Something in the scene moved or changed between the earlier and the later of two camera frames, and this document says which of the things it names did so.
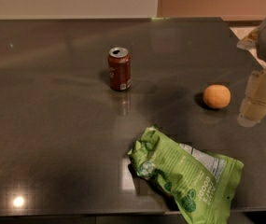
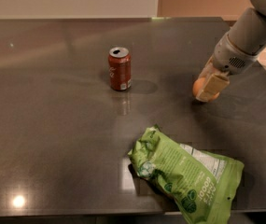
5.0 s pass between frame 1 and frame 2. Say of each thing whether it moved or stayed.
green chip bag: stayed
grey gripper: moved
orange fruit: moved
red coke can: stayed
